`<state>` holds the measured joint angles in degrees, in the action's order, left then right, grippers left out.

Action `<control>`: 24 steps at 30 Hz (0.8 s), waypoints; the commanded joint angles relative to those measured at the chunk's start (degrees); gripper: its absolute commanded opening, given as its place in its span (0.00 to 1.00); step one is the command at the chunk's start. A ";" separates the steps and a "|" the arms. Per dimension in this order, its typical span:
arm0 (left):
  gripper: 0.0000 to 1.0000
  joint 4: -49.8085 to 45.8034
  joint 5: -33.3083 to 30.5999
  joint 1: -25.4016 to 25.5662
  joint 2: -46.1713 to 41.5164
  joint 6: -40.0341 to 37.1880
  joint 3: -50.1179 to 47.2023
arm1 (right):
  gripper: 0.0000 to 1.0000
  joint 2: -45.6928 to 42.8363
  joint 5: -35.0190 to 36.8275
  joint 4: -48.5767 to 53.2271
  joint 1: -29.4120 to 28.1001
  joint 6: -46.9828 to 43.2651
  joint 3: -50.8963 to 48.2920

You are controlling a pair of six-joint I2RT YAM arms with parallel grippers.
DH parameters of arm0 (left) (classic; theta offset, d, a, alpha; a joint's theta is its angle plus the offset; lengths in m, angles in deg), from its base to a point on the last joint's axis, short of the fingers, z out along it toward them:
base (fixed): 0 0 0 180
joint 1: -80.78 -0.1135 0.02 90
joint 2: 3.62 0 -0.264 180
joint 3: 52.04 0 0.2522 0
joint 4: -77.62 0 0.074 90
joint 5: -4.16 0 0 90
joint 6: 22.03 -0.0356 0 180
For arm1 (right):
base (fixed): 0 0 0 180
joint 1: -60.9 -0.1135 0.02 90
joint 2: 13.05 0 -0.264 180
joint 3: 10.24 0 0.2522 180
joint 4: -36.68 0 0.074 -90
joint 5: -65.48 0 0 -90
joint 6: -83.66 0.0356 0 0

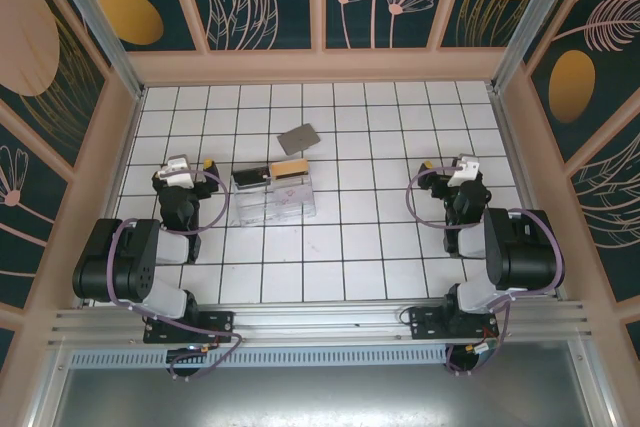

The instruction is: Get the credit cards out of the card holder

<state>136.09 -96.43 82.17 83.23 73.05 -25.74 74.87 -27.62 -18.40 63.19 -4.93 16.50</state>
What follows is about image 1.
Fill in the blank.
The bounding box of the grey leather card holder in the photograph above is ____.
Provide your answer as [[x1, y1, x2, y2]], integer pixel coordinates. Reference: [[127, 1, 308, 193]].
[[277, 122, 322, 156]]

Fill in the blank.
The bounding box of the clear acrylic organizer box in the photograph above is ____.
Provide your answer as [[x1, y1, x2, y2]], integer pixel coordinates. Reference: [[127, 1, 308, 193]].
[[231, 166, 319, 229]]

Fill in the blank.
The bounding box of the steel sheet panel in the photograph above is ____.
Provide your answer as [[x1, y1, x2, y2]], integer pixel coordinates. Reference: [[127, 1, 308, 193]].
[[49, 340, 619, 427]]

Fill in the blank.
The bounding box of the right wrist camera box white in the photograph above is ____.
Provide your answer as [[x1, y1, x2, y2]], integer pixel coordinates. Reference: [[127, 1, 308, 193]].
[[446, 155, 482, 189]]

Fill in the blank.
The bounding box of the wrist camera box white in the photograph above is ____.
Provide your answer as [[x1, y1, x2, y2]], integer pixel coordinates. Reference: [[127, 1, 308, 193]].
[[158, 155, 196, 188], [446, 155, 482, 189]]

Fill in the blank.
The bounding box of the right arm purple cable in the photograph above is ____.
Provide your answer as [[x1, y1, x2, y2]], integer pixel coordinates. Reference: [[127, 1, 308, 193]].
[[405, 165, 566, 378]]

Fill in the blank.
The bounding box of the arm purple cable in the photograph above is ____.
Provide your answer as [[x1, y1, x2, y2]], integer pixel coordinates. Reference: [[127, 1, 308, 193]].
[[405, 165, 566, 378], [107, 168, 246, 381]]

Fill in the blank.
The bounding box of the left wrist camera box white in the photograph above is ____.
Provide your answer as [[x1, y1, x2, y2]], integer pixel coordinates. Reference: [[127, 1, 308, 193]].
[[158, 155, 196, 188]]

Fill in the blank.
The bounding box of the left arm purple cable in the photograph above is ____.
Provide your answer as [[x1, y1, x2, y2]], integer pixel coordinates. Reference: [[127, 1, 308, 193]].
[[107, 168, 246, 381]]

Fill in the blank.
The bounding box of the aluminium table side rail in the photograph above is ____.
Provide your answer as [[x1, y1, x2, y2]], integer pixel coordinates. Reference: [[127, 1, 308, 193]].
[[487, 81, 569, 301], [79, 87, 149, 309]]

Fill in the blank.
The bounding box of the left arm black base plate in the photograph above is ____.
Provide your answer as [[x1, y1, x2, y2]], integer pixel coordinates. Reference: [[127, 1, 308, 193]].
[[143, 310, 236, 345]]

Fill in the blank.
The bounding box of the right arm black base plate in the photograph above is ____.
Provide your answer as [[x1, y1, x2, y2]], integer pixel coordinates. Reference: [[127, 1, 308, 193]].
[[408, 305, 501, 341]]

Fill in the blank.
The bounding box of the aluminium frame post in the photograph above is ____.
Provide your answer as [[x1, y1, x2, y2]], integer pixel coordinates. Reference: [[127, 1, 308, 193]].
[[491, 0, 572, 94], [42, 0, 147, 101]]

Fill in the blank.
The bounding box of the aluminium mounting rail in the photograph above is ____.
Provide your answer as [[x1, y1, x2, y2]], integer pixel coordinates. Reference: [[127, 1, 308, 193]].
[[47, 300, 597, 349]]

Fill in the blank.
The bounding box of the grey slotted cable duct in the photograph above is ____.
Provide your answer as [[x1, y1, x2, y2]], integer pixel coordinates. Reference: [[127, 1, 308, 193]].
[[67, 349, 451, 369]]

